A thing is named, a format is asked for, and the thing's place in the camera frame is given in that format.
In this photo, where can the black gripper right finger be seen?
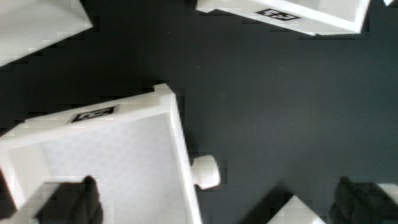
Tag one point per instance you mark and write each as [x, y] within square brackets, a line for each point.
[365, 203]

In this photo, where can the white small drawer box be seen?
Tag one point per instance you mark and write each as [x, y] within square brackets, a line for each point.
[317, 17]

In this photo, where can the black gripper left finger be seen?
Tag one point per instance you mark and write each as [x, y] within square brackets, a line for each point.
[74, 205]

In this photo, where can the white fence corner piece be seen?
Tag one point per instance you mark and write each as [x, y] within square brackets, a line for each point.
[296, 214]

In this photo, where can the white drawer cabinet frame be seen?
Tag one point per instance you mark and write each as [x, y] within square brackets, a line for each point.
[39, 23]

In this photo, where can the white drawer with knob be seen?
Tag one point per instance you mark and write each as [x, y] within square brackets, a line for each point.
[115, 142]

